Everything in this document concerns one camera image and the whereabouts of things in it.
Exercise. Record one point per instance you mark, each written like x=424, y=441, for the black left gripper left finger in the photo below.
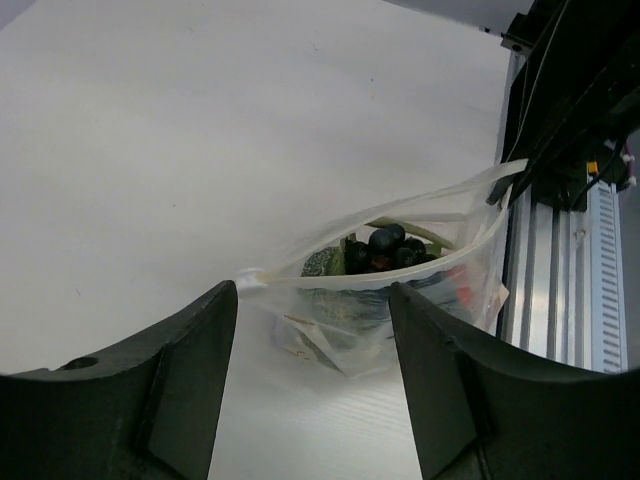
x=146, y=407

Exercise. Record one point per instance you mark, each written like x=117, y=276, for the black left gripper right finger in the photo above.
x=481, y=408

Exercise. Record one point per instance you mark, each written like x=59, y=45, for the green netted melon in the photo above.
x=348, y=317

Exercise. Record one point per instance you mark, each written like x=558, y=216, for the clear zip top bag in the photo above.
x=457, y=225

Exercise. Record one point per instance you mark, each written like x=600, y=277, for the dark grape bunch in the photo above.
x=388, y=248

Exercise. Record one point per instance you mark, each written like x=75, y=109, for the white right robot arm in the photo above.
x=574, y=102

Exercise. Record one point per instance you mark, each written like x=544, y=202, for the aluminium front rail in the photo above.
x=549, y=312

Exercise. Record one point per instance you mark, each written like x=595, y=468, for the white slotted cable duct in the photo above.
x=609, y=336

